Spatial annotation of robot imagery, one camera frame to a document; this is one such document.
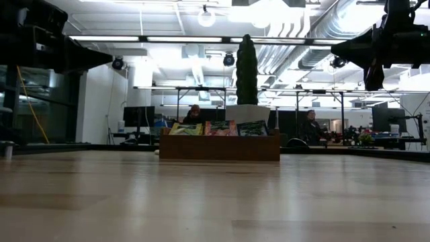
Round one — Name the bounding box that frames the long ceiling light bar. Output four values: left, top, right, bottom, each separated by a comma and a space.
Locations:
69, 34, 350, 46

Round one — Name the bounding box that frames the lemon lime tea bag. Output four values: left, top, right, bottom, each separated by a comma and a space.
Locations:
169, 122, 204, 136

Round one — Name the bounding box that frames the white cylindrical post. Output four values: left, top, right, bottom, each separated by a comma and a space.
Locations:
0, 140, 16, 161

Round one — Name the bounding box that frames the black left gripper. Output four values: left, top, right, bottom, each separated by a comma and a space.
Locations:
0, 0, 114, 75

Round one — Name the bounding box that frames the black chair back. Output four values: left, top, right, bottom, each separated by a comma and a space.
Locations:
285, 137, 310, 149

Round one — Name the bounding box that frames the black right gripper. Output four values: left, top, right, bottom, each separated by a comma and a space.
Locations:
331, 25, 430, 71

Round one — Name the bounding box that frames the silver ceiling air duct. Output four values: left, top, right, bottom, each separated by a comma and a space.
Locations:
258, 0, 387, 78

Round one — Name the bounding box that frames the person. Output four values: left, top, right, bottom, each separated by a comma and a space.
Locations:
182, 104, 205, 125
299, 109, 333, 147

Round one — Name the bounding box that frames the white hexagonal plant pot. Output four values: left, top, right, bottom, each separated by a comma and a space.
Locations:
224, 104, 271, 125

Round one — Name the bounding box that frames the peach passion fruit tea bag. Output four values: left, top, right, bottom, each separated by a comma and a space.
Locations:
204, 120, 239, 137

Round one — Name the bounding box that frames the black ceiling cable reel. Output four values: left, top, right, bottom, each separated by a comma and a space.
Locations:
111, 56, 126, 71
331, 55, 347, 70
222, 52, 236, 67

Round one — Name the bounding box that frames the yellow hanging cable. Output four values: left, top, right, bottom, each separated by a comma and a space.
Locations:
15, 65, 50, 145

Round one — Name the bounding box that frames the green cactus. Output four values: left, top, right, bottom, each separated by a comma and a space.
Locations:
235, 33, 259, 106

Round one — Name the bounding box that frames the black desk monitor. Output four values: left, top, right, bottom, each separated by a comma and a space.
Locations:
122, 106, 157, 128
371, 106, 408, 134

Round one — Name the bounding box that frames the wooden three-compartment tray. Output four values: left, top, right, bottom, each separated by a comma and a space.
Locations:
159, 126, 282, 162

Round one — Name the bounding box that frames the black workstation frame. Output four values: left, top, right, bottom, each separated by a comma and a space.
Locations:
261, 87, 430, 138
133, 85, 228, 122

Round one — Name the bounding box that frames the round white pendant lamp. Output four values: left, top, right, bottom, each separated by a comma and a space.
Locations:
197, 5, 217, 28

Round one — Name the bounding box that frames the blackcurrant burst tea bag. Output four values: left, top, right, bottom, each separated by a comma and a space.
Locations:
236, 120, 270, 137

